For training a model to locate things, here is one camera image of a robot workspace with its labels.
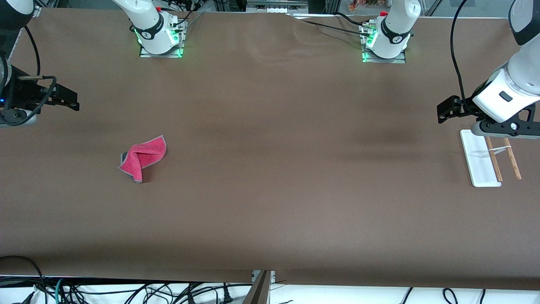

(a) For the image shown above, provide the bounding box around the short black table cable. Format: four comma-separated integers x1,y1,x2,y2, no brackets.
335,11,370,27

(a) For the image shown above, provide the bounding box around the white rack base plate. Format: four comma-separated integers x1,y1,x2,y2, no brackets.
459,129,502,187

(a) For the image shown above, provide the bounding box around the brown table cover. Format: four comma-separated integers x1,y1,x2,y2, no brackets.
0,8,540,291

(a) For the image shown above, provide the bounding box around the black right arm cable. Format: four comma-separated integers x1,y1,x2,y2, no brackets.
3,25,58,126

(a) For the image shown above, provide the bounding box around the pink and grey towel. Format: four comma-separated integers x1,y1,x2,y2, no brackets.
118,135,167,184

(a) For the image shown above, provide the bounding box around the long black table cable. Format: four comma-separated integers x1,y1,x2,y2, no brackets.
288,14,373,37

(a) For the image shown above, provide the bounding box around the brown angled beam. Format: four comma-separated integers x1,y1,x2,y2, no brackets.
242,270,275,304

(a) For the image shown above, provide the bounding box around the thick black looped cable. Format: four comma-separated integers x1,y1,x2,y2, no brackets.
0,255,45,304

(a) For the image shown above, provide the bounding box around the white power strip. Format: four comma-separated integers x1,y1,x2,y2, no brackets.
246,0,309,14

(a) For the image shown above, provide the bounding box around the black cable with plug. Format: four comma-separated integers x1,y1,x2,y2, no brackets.
215,284,233,304

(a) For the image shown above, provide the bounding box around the orange red packaging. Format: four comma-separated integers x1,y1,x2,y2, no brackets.
349,0,391,11

